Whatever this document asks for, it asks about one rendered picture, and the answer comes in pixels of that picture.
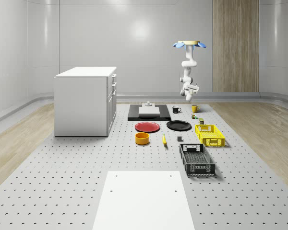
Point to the puzzle cube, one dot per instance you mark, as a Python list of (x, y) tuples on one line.
[(194, 116)]

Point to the black plate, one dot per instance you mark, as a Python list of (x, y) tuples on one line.
[(178, 125)]

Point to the grey cube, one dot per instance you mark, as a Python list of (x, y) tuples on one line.
[(180, 139)]

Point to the yellow basket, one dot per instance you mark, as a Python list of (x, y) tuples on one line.
[(211, 141)]

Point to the flat-sided can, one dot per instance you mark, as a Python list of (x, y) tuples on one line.
[(201, 121)]

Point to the white board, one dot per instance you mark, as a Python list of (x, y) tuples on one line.
[(144, 201)]

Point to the black mug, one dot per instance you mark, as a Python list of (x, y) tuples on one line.
[(175, 110)]

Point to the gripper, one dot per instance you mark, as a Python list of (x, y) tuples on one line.
[(193, 88)]

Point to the white cabinet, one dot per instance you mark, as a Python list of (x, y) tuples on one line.
[(81, 105)]

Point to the yellow bowl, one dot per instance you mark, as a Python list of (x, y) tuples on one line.
[(142, 140)]

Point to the banana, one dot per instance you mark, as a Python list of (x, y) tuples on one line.
[(164, 140)]

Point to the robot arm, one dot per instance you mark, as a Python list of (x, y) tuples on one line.
[(189, 56)]

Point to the dark grey basket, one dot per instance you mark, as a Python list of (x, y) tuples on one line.
[(200, 169)]

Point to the red plate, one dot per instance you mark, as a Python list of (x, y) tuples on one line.
[(147, 127)]

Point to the yellow mug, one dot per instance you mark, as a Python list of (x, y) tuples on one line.
[(194, 109)]

